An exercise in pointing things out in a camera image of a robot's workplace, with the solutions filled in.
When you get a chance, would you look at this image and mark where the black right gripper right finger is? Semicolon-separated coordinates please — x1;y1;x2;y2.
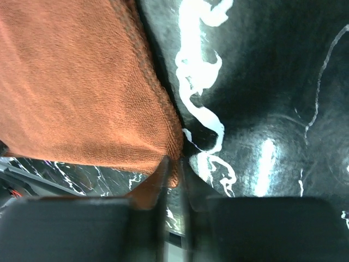
179;159;348;261

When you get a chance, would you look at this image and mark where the brown towel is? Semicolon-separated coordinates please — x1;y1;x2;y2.
1;1;183;210

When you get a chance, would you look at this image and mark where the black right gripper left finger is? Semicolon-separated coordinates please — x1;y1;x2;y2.
1;157;171;261

